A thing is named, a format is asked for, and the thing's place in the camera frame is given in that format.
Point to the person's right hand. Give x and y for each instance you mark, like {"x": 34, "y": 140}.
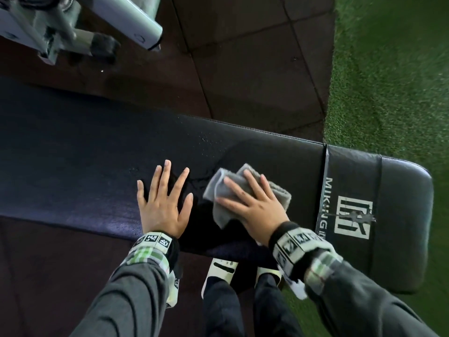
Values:
{"x": 263, "y": 217}

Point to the person's left hand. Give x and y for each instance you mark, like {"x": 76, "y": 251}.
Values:
{"x": 163, "y": 217}

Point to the grey cleaning cloth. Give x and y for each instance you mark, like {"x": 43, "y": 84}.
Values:
{"x": 219, "y": 210}

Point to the black padded bench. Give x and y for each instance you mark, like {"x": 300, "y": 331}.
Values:
{"x": 87, "y": 154}

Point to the grey gym machine frame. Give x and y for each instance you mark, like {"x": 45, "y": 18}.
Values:
{"x": 122, "y": 17}

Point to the person's left forearm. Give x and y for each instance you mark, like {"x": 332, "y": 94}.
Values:
{"x": 126, "y": 301}

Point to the person's right forearm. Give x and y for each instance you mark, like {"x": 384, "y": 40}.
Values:
{"x": 357, "y": 305}

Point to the person's dark trousers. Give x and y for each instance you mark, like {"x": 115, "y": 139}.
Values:
{"x": 224, "y": 312}

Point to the left marker wristband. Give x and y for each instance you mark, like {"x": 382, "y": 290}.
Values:
{"x": 156, "y": 242}

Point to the marker wristband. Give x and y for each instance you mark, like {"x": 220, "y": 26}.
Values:
{"x": 298, "y": 245}
{"x": 156, "y": 242}

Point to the right marker wristband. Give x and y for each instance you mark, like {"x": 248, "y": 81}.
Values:
{"x": 298, "y": 245}

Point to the cream foam slipper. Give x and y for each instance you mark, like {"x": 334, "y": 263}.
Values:
{"x": 219, "y": 271}
{"x": 268, "y": 273}

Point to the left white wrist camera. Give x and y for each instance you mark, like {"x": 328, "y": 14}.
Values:
{"x": 172, "y": 289}

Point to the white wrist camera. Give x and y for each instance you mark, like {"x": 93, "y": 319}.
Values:
{"x": 172, "y": 289}
{"x": 296, "y": 289}

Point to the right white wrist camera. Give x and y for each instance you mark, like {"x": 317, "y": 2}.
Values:
{"x": 296, "y": 289}

